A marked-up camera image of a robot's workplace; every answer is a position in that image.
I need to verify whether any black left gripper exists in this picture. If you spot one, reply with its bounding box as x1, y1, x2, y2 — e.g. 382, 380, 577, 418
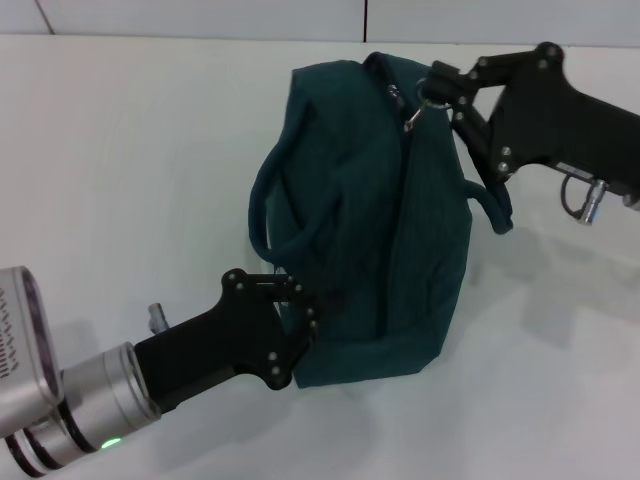
133, 268, 321, 414

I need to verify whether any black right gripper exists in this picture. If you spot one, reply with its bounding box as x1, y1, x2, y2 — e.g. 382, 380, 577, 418
427, 41, 640, 196

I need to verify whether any silver zipper pull ring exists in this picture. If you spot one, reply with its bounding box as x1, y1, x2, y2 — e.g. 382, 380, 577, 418
401, 77, 452, 134

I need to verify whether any dark teal fabric bag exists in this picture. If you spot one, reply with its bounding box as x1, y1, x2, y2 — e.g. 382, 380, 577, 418
247, 51, 516, 391

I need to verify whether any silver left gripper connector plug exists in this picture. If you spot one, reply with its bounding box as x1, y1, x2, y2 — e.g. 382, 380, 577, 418
146, 301, 170, 335

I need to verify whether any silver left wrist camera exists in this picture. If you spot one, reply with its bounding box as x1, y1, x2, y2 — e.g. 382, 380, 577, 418
0, 266, 65, 432

